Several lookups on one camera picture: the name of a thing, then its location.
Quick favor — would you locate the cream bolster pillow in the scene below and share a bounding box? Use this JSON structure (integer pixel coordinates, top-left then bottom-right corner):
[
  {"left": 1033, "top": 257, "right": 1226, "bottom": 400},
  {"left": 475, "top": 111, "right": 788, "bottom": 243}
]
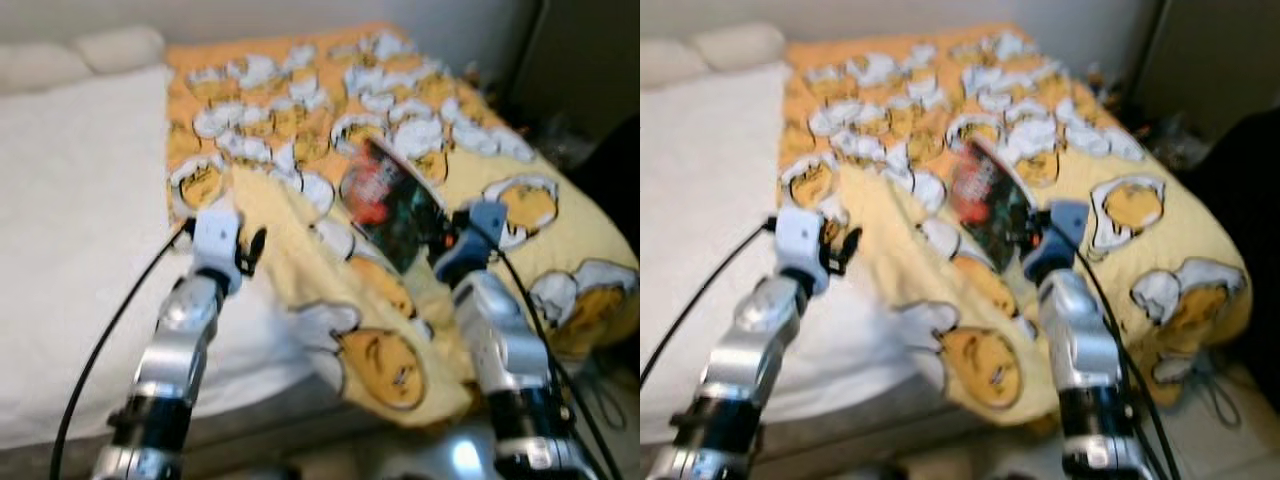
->
[
  {"left": 692, "top": 22, "right": 788, "bottom": 73},
  {"left": 640, "top": 40, "right": 706, "bottom": 93},
  {"left": 75, "top": 26, "right": 167, "bottom": 76},
  {"left": 0, "top": 42, "right": 93, "bottom": 98}
]

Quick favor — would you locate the dark book with red print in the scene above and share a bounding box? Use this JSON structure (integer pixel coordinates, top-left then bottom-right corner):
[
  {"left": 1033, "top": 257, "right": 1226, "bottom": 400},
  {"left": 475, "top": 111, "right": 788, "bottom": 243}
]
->
[
  {"left": 948, "top": 137, "right": 1041, "bottom": 273},
  {"left": 340, "top": 136, "right": 449, "bottom": 276}
]

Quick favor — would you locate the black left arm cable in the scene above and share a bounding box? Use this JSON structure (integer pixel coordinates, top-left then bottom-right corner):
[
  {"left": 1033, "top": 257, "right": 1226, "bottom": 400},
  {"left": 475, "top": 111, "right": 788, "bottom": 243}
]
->
[
  {"left": 48, "top": 225, "right": 196, "bottom": 480},
  {"left": 640, "top": 218, "right": 781, "bottom": 391}
]

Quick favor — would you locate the white quilted mattress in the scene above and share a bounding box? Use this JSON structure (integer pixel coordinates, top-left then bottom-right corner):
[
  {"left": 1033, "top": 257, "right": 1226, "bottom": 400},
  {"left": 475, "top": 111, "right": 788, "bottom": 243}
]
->
[
  {"left": 0, "top": 62, "right": 331, "bottom": 451},
  {"left": 640, "top": 62, "right": 951, "bottom": 446}
]

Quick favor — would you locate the beige grey wardrobe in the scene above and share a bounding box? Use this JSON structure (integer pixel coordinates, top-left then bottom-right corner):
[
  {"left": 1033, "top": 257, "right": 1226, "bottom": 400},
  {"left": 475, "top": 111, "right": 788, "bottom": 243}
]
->
[
  {"left": 505, "top": 0, "right": 641, "bottom": 146},
  {"left": 1135, "top": 0, "right": 1280, "bottom": 141}
]

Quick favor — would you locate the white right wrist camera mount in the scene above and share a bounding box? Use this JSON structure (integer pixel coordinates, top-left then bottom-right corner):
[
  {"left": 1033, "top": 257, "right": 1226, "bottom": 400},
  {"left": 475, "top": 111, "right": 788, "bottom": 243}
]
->
[
  {"left": 1022, "top": 199, "right": 1091, "bottom": 283},
  {"left": 432, "top": 200, "right": 511, "bottom": 288}
]

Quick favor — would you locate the white floor cord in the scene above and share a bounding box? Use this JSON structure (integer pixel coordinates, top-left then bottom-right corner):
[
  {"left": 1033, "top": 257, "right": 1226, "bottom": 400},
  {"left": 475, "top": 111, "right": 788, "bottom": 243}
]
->
[
  {"left": 572, "top": 365, "right": 629, "bottom": 433},
  {"left": 1180, "top": 370, "right": 1246, "bottom": 433}
]

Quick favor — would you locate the beige bed base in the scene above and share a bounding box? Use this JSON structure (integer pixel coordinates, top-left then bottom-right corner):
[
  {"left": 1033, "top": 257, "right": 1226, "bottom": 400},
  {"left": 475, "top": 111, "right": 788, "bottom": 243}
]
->
[
  {"left": 640, "top": 405, "right": 1071, "bottom": 480},
  {"left": 0, "top": 395, "right": 481, "bottom": 480}
]

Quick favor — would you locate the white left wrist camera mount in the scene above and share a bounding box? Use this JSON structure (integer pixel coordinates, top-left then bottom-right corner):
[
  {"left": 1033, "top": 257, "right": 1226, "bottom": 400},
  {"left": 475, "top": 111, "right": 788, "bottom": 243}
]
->
[
  {"left": 190, "top": 205, "right": 246, "bottom": 291},
  {"left": 773, "top": 207, "right": 831, "bottom": 296}
]

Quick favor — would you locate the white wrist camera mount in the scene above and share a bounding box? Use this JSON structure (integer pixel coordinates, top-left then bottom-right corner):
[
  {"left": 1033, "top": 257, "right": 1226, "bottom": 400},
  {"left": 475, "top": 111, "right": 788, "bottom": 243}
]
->
[
  {"left": 1022, "top": 199, "right": 1091, "bottom": 283},
  {"left": 190, "top": 205, "right": 246, "bottom": 291},
  {"left": 432, "top": 200, "right": 511, "bottom": 288},
  {"left": 773, "top": 207, "right": 831, "bottom": 296}
]

